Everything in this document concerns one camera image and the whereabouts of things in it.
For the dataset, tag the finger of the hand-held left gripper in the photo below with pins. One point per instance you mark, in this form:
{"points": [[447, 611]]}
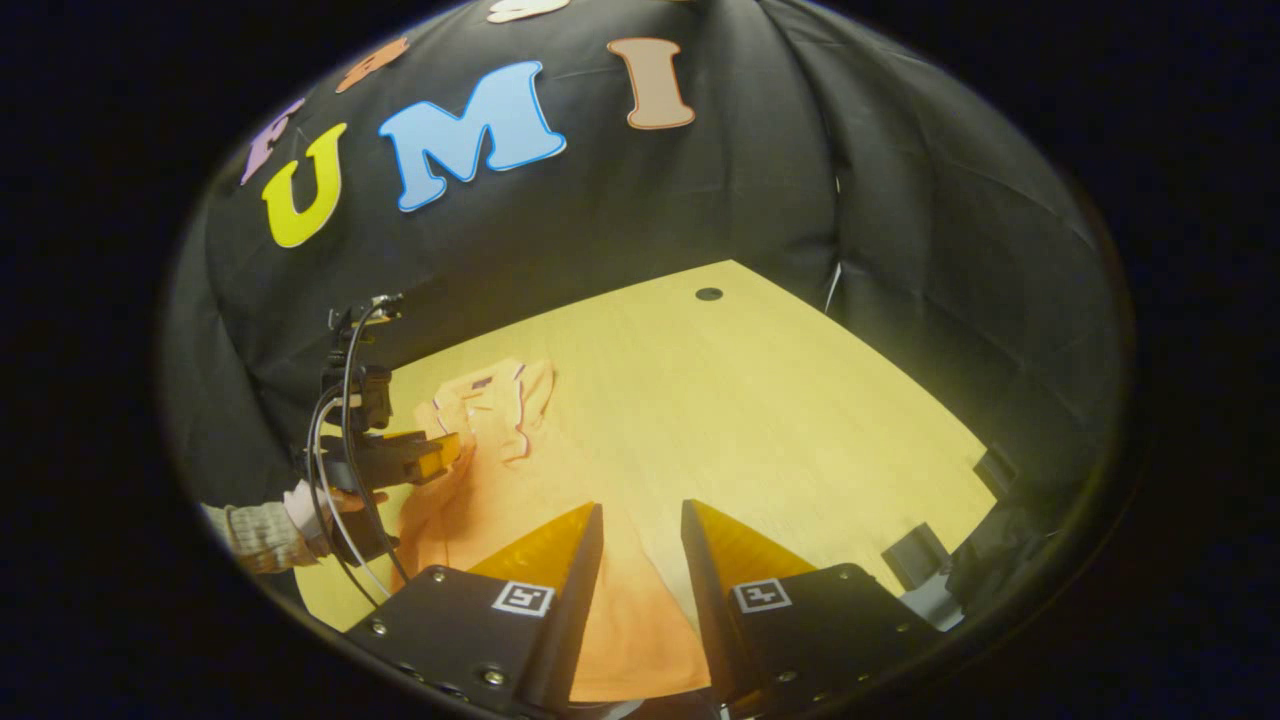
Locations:
{"points": [[435, 458]]}

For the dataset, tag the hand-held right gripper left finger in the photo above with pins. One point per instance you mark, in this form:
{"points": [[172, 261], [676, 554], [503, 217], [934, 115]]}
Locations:
{"points": [[575, 600]]}

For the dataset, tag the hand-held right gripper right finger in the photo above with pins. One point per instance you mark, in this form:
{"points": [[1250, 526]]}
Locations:
{"points": [[700, 600]]}

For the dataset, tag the orange T-shirt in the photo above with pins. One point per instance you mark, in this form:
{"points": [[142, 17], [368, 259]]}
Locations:
{"points": [[540, 480]]}

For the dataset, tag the black box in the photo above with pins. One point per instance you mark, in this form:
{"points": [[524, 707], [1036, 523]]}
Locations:
{"points": [[997, 468]]}

